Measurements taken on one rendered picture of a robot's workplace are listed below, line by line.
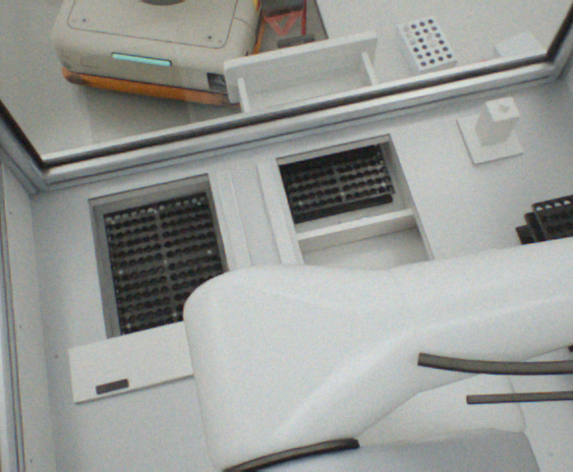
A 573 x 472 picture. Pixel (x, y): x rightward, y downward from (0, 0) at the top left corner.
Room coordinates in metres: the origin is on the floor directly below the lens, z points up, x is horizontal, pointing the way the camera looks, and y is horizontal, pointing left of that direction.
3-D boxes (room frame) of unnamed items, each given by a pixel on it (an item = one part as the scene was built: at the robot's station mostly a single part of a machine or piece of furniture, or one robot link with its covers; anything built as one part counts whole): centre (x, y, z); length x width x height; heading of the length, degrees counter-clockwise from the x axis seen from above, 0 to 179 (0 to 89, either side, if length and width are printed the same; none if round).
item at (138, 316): (0.41, 0.20, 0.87); 0.22 x 0.18 x 0.06; 12
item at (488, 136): (0.59, -0.34, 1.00); 0.09 x 0.08 x 0.10; 12
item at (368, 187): (0.61, -0.08, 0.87); 0.22 x 0.18 x 0.06; 12
